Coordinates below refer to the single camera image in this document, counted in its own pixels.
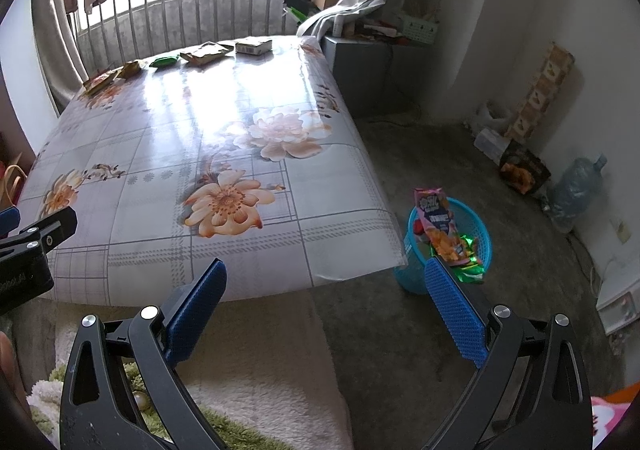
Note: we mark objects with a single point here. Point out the green snack wrapper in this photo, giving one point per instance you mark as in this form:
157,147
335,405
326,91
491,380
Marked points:
164,62

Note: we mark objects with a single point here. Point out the blue plastic basket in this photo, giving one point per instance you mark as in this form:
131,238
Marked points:
477,230

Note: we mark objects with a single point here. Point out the white green plush robe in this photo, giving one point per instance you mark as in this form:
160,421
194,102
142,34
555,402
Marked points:
260,380

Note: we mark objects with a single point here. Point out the beige curtain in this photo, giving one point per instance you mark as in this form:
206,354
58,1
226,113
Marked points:
55,30

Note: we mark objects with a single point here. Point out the yellow brown snack wrapper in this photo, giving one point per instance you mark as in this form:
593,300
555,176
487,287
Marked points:
131,69

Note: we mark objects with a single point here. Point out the red gift bag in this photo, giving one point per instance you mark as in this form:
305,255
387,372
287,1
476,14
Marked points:
7,192

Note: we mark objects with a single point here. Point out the pink printed cloth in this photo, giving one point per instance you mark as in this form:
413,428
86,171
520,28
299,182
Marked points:
610,420

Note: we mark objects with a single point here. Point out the green black tool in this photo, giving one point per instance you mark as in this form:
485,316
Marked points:
296,7

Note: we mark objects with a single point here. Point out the dark snack bag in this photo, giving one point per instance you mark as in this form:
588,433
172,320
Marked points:
525,170

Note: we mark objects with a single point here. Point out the orange snack wrapper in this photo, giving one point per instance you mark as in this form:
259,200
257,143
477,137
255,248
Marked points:
100,82

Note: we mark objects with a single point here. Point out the purple snack bag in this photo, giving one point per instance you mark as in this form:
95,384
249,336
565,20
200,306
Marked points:
440,225

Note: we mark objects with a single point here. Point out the white plastic bag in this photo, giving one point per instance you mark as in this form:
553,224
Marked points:
492,115

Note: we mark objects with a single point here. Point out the small white box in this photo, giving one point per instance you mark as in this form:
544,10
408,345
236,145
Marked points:
254,46

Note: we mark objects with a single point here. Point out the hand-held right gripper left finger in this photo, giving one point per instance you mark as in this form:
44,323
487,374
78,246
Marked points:
195,315

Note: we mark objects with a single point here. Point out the clear plastic container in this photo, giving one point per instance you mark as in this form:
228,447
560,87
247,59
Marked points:
492,145

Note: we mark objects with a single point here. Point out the green storage basket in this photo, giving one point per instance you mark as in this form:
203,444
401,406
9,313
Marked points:
420,29

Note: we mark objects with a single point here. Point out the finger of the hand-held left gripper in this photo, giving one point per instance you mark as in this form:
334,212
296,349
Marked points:
9,221
50,230

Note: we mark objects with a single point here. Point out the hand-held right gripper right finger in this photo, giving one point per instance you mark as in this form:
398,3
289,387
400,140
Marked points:
455,315

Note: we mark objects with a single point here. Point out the grey cabinet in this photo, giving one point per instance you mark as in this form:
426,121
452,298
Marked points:
370,75

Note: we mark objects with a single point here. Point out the large water jug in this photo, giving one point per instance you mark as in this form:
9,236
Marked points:
575,190

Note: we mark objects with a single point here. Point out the green potato chip bag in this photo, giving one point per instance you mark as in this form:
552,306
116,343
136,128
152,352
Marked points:
470,272

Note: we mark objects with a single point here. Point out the green foil wrapper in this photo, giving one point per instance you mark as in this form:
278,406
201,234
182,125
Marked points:
467,245

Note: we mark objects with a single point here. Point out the brown flat wrapper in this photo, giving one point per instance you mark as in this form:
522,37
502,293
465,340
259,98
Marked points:
206,54

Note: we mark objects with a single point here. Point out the person's left hand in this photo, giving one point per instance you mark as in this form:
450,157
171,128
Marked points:
7,365

